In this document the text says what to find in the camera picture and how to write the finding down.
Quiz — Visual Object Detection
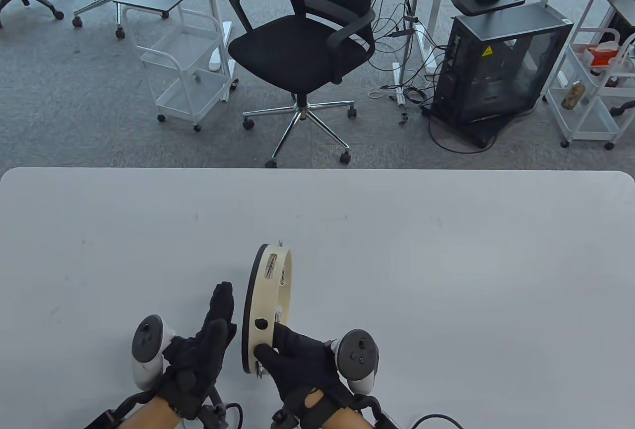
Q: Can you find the person's left hand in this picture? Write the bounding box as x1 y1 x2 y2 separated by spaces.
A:
158 281 238 420

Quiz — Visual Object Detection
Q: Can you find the person's right hand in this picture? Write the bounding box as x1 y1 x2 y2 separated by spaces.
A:
253 322 358 425

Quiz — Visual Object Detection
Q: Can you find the cream tambourine with metal jingles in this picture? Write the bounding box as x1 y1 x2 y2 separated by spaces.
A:
242 242 294 379

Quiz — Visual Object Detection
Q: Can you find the person's left forearm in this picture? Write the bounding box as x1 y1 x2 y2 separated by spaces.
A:
117 396 182 429

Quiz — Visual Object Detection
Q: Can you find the person's right forearm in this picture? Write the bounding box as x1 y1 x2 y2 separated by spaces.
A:
322 409 375 429

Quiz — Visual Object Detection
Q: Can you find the black and white left controller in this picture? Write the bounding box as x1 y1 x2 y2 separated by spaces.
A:
131 314 179 392

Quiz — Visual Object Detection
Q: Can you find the black and white controller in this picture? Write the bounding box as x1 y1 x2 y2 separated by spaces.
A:
331 329 380 395
131 314 179 392

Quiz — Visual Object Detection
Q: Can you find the black and white right controller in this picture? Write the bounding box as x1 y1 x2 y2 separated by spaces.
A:
331 329 380 395

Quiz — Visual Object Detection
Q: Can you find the black mesh office chair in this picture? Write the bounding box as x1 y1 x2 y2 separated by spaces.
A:
228 0 385 168

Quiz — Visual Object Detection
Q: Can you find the glass jar with brown contents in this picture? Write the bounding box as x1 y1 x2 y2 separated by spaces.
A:
561 81 586 111

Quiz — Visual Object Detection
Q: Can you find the black computer tower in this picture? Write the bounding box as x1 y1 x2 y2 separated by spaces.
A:
422 2 574 148

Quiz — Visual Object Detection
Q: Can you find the red and white box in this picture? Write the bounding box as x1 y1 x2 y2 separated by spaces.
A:
583 42 621 68

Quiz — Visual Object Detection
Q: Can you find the black left glove cable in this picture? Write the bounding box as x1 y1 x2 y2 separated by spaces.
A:
198 389 245 429

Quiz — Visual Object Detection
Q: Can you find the black glove cable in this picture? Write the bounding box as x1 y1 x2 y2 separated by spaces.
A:
198 389 245 429
412 414 467 429

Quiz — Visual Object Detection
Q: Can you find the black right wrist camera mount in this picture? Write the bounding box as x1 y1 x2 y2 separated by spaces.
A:
357 397 403 429

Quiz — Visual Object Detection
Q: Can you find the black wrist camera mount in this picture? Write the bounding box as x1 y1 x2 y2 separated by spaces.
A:
357 397 403 429
84 392 149 429

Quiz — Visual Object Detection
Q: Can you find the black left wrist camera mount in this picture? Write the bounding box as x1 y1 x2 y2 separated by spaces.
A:
84 392 149 429

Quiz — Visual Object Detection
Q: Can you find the black right glove cable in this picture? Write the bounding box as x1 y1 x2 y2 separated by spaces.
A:
412 414 467 429

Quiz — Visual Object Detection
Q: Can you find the black floor cable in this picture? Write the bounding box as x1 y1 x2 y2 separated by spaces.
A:
428 117 499 155

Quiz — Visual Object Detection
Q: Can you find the black cable bundle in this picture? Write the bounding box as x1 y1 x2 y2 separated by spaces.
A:
370 0 447 125

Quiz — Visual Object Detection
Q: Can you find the white wire shelf cart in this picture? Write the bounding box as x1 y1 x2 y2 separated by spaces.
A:
543 0 635 151

